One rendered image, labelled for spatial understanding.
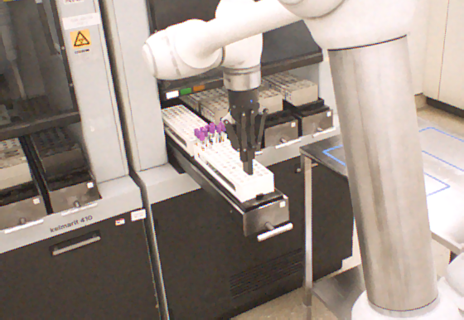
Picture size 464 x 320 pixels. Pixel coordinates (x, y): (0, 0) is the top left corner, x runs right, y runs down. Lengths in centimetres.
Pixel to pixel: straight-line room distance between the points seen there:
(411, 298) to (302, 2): 42
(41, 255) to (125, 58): 63
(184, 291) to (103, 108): 72
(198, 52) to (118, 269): 90
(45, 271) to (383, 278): 115
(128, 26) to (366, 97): 101
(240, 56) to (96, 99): 55
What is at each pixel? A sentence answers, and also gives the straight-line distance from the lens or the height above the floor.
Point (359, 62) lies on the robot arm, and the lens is 66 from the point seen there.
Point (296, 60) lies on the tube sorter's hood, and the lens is 182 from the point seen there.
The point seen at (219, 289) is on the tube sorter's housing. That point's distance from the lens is 198.
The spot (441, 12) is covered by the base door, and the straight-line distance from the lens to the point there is 386.
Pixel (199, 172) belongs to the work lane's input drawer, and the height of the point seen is 80.
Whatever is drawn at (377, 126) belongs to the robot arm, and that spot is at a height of 126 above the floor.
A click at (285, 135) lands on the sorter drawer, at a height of 76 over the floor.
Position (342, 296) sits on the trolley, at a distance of 186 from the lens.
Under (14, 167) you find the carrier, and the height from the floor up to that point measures 88.
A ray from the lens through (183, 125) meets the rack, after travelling 168.
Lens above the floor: 153
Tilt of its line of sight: 26 degrees down
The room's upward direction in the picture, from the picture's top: 4 degrees counter-clockwise
